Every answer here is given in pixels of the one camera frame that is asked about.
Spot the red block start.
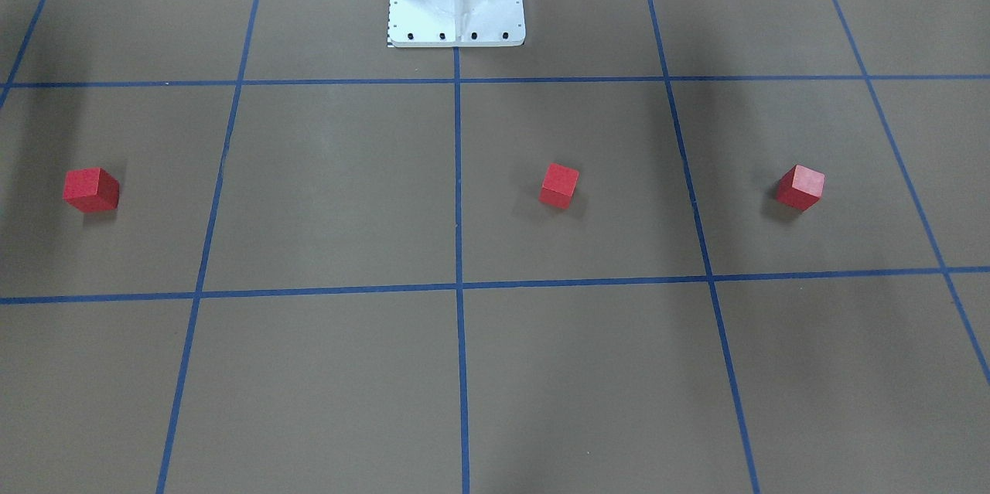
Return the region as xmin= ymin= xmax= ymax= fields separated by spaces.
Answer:
xmin=538 ymin=163 xmax=580 ymax=211

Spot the red block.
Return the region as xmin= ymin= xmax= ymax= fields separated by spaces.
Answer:
xmin=774 ymin=164 xmax=826 ymax=212

